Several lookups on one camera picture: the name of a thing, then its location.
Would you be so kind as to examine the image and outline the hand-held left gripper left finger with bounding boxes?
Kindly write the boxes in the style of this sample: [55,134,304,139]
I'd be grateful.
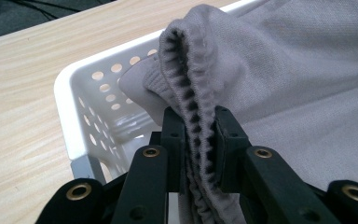
[110,105,187,224]

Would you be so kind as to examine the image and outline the grey pants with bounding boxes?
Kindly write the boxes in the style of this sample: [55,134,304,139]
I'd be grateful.
[117,0,358,224]

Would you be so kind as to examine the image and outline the white perforated plastic basket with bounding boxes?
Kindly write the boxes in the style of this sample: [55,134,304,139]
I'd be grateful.
[53,0,262,188]

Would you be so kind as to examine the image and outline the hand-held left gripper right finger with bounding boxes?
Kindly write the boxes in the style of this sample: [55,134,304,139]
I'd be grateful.
[213,105,341,224]

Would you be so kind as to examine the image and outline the black floor cable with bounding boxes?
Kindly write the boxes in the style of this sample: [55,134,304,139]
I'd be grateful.
[10,0,106,15]

